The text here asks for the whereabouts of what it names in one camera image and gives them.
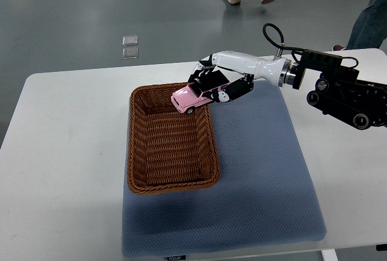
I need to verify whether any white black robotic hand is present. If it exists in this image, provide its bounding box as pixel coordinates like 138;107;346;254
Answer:
188;51;296;102

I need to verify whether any pink toy car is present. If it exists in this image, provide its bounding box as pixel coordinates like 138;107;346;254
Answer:
171;70;230;114

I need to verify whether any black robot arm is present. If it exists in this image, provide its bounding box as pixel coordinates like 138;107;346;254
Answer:
290;48;386;130

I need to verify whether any brown wicker basket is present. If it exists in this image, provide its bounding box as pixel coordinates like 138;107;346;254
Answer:
126;83;221;195

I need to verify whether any red shoe tip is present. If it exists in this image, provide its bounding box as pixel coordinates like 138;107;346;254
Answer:
331;45;346;51

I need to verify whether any blue jeans leg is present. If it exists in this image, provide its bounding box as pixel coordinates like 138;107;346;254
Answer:
346;0;386;50

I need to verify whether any blue-grey foam mat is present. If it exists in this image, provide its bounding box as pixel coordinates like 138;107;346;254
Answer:
122;80;327;258

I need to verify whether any upper floor metal plate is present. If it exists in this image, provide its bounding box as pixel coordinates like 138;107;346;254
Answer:
122;35;138;47

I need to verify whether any floor metal plate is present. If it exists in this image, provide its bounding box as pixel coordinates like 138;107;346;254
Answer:
122;35;138;47
122;47;139;59

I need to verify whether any lower floor metal plate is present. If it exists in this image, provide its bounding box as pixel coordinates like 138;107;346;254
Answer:
122;47;139;59

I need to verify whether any white table leg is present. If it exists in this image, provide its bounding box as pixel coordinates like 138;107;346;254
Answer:
321;249;338;261

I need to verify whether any black cable loop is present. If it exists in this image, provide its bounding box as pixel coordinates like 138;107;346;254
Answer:
262;22;287;59

